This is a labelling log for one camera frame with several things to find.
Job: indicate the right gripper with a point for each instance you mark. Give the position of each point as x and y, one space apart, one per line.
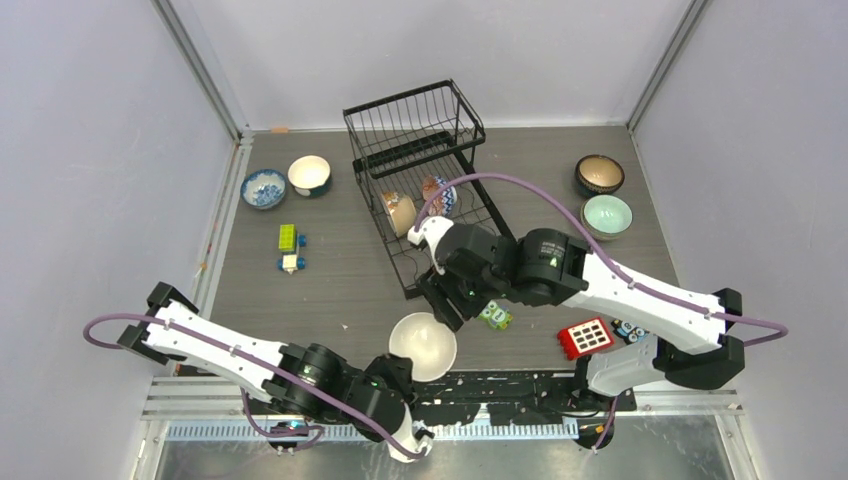
436 288

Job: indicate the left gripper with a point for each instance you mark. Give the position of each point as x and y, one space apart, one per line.
398 369

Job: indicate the cream bowl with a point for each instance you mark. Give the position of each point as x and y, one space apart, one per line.
430 345
400 211

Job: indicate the mint green bowl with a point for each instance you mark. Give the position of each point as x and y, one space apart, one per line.
606 217

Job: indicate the black wire dish rack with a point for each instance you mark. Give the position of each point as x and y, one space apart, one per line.
400 140

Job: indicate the brown rimmed bowl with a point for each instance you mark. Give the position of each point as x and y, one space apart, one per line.
602 174

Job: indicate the dark teal bowl white foot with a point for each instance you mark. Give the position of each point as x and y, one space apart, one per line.
310 176

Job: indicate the blue white patterned bowl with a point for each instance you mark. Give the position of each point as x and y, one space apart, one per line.
263 189

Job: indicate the teal bowl tan interior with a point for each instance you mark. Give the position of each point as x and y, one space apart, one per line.
582 189

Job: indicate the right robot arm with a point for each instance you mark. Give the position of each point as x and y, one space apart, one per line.
687 341

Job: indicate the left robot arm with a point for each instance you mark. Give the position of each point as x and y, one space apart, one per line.
311 381

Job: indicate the green owl block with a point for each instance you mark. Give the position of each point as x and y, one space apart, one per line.
495 316

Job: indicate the red patterned bowl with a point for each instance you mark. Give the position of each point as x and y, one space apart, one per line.
442 203

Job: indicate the red grid block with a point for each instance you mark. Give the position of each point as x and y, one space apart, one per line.
586 338

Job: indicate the dark blue owl block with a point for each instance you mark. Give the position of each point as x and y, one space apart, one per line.
628 332

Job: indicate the yellow blue toy block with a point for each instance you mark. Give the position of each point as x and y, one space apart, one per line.
290 242

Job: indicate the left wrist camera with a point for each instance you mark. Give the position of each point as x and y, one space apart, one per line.
414 438

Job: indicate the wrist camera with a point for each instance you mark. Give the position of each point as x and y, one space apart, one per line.
414 438
428 235

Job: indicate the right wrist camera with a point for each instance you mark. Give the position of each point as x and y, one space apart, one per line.
428 235

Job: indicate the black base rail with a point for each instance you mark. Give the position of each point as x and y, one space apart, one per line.
517 397

